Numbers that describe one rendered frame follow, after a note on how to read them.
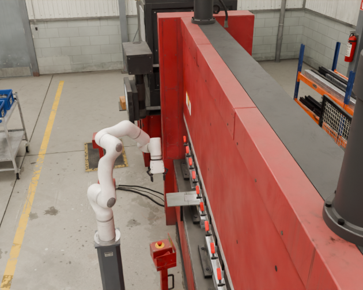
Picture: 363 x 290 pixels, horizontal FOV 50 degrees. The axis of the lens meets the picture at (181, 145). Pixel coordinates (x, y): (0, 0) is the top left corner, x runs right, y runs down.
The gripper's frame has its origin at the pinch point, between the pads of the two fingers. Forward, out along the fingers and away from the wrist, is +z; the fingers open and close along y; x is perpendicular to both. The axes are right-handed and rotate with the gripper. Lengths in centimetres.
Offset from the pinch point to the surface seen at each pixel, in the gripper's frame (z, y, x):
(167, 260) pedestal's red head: 63, -3, -3
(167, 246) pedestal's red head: 54, -6, -11
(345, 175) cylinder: -22, 8, 207
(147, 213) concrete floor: 59, -27, -173
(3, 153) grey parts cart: -23, 139, -296
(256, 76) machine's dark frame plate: -60, -28, 106
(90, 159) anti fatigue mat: -4, 23, -307
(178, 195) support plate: 18.6, -24.4, -30.1
